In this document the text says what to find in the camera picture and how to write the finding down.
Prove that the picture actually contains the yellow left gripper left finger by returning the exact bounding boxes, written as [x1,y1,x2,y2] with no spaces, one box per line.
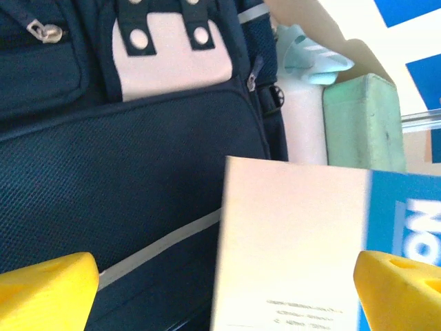
[0,251,101,331]

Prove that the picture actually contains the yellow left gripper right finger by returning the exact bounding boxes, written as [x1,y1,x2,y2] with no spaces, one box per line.
[353,250,441,331]

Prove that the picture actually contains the navy blue backpack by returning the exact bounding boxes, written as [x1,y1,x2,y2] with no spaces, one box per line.
[0,0,289,331]

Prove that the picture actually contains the mint green zip case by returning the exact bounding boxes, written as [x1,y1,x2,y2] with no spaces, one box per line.
[322,72,408,173]

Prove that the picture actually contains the light blue cloth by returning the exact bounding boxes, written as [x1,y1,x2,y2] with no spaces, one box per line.
[275,23,356,87]

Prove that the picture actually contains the aluminium frame post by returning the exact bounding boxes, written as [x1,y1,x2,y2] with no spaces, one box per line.
[399,108,441,134]

